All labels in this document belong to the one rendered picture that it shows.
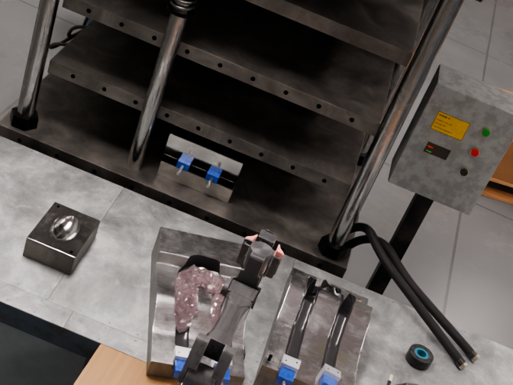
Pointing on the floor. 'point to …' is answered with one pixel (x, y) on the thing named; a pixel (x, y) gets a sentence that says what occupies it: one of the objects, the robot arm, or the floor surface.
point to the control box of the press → (448, 152)
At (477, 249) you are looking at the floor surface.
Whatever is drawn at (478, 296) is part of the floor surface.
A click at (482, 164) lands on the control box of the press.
